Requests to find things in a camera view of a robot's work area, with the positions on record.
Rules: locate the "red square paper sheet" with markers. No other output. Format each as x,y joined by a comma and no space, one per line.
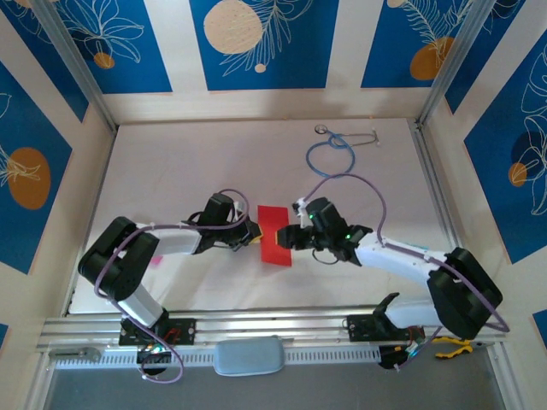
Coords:
271,218

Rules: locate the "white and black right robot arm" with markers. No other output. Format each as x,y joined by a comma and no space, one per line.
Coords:
466,294

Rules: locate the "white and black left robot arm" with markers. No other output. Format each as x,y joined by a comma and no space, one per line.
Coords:
111,256

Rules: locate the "blue stethoscope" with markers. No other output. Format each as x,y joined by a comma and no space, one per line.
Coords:
321,128

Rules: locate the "grey-blue zip pouch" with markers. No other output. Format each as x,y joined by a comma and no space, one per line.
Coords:
250,356

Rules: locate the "black controller board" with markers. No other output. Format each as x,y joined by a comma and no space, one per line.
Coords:
154,354
395,356

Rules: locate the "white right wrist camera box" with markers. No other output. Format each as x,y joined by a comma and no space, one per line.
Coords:
301,209

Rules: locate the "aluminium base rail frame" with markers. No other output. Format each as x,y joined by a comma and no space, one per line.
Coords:
273,329

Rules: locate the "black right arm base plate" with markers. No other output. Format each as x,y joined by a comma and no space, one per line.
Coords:
361,329

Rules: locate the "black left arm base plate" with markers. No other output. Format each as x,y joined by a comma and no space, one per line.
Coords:
184,331

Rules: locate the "aluminium table side rail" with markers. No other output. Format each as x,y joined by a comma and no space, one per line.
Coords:
427,162

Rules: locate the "metal latch bracket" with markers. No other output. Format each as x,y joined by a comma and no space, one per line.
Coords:
87,353

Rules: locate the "aluminium corner post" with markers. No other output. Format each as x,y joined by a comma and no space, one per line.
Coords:
77,64
453,55

